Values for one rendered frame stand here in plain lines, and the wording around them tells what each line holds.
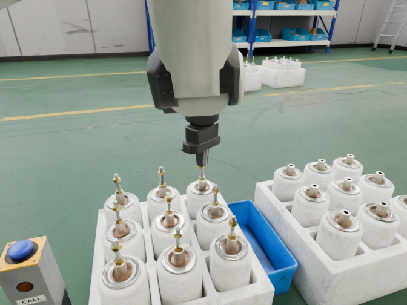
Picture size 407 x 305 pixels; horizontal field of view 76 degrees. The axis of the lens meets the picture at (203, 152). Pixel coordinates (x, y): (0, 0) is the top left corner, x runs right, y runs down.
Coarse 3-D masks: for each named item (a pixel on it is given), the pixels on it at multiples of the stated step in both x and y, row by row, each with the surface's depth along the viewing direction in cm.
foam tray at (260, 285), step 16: (144, 208) 81; (144, 224) 75; (192, 224) 75; (96, 240) 69; (144, 240) 72; (192, 240) 69; (96, 256) 65; (208, 256) 65; (96, 272) 61; (208, 272) 61; (256, 272) 61; (96, 288) 57; (208, 288) 57; (240, 288) 57; (256, 288) 57; (272, 288) 57; (96, 304) 54; (160, 304) 54; (192, 304) 54; (208, 304) 54; (224, 304) 54; (240, 304) 56; (256, 304) 58
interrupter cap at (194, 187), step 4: (196, 180) 81; (192, 184) 80; (196, 184) 80; (208, 184) 80; (212, 184) 80; (192, 188) 78; (196, 188) 78; (208, 188) 78; (196, 192) 76; (200, 192) 76; (204, 192) 76; (208, 192) 76
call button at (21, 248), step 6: (24, 240) 50; (30, 240) 50; (12, 246) 48; (18, 246) 48; (24, 246) 48; (30, 246) 49; (12, 252) 47; (18, 252) 47; (24, 252) 48; (18, 258) 48
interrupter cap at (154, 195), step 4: (156, 188) 78; (168, 188) 78; (172, 188) 78; (152, 192) 76; (156, 192) 76; (172, 192) 76; (152, 196) 74; (156, 196) 74; (160, 196) 75; (172, 196) 74; (156, 200) 72; (160, 200) 73; (164, 200) 72
